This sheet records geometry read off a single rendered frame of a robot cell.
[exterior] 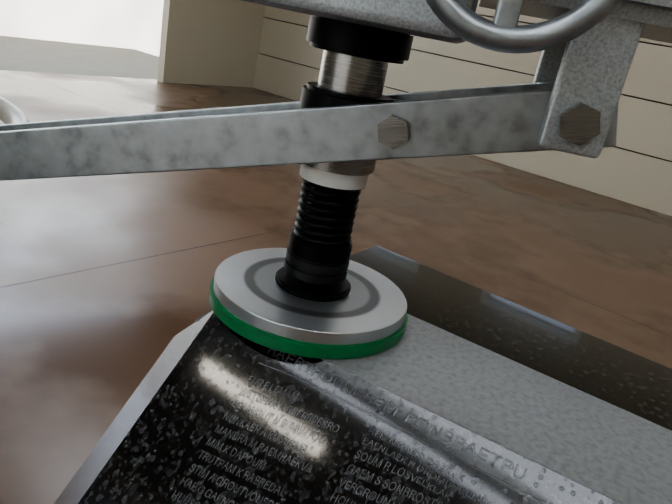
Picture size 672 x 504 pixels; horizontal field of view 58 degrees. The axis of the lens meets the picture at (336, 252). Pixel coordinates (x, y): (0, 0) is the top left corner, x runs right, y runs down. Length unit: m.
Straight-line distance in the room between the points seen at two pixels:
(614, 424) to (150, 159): 0.51
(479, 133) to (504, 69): 6.73
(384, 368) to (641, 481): 0.23
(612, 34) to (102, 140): 0.46
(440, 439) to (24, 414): 1.50
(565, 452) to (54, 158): 0.56
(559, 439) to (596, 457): 0.03
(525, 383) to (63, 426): 1.43
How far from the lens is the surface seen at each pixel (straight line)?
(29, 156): 0.70
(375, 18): 0.50
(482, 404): 0.59
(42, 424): 1.87
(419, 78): 7.70
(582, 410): 0.65
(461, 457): 0.55
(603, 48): 0.53
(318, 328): 0.58
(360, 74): 0.59
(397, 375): 0.59
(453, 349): 0.67
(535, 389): 0.65
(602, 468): 0.58
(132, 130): 0.63
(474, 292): 0.84
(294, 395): 0.59
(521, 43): 0.45
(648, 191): 6.77
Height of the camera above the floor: 1.14
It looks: 20 degrees down
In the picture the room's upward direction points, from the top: 11 degrees clockwise
